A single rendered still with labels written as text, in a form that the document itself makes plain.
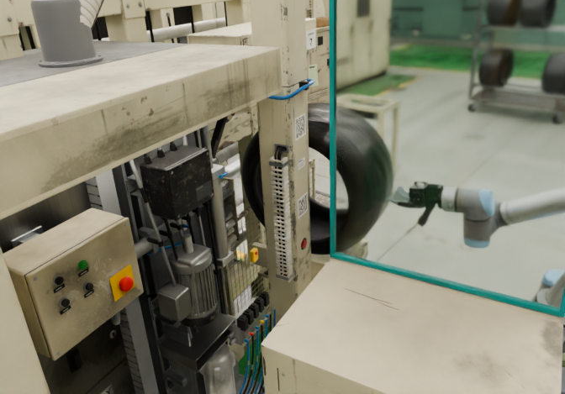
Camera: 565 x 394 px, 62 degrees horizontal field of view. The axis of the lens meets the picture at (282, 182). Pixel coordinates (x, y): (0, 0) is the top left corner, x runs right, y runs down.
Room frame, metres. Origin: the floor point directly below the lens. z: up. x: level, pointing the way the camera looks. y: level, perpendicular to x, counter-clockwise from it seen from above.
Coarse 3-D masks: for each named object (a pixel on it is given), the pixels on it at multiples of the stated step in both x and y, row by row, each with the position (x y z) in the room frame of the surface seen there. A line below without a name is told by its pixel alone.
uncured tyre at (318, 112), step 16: (320, 112) 1.72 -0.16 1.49; (320, 128) 1.62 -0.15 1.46; (256, 144) 1.74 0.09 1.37; (320, 144) 1.59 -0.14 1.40; (256, 160) 1.73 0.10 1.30; (256, 176) 1.90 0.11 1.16; (256, 192) 1.75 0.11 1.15; (256, 208) 1.74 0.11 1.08; (320, 208) 1.91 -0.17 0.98; (320, 224) 1.87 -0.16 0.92; (320, 240) 1.59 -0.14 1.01
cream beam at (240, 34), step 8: (240, 24) 2.08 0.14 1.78; (248, 24) 2.06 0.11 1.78; (312, 24) 2.17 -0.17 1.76; (200, 32) 1.86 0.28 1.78; (208, 32) 1.85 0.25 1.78; (216, 32) 1.84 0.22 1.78; (224, 32) 1.82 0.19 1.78; (232, 32) 1.81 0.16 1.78; (240, 32) 1.80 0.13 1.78; (248, 32) 1.79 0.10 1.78; (192, 40) 1.80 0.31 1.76; (200, 40) 1.78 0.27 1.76; (208, 40) 1.77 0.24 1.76; (216, 40) 1.75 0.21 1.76; (224, 40) 1.73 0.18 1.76; (232, 40) 1.71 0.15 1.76; (240, 40) 1.69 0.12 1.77; (248, 40) 1.72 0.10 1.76; (312, 48) 2.16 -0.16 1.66
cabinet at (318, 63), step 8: (320, 32) 6.71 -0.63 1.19; (328, 32) 6.82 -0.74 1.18; (320, 40) 6.67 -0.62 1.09; (328, 40) 6.82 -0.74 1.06; (320, 48) 6.68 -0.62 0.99; (328, 48) 6.82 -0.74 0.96; (312, 56) 6.53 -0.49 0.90; (320, 56) 6.68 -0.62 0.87; (328, 56) 6.82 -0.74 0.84; (312, 64) 6.53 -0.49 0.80; (320, 64) 6.68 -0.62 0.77; (328, 64) 6.81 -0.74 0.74; (312, 72) 6.52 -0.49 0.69; (320, 72) 6.67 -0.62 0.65; (328, 72) 6.81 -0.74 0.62; (320, 80) 6.67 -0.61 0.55; (328, 80) 6.81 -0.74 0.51; (312, 88) 6.52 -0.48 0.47; (320, 88) 6.67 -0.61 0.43; (328, 88) 6.81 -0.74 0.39; (312, 96) 6.50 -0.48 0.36; (320, 96) 6.65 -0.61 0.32; (328, 96) 6.81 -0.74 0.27
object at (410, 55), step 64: (384, 0) 1.02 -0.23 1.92; (448, 0) 0.95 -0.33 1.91; (512, 0) 0.90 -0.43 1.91; (384, 64) 1.01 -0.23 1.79; (448, 64) 0.95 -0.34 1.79; (512, 64) 0.89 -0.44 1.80; (384, 128) 1.01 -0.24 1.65; (448, 128) 0.94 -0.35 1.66; (512, 128) 0.88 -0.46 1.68; (384, 192) 1.01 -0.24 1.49; (448, 192) 0.93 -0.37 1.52; (512, 192) 0.87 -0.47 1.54; (384, 256) 1.00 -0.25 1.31; (448, 256) 0.92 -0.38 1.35; (512, 256) 0.86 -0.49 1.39
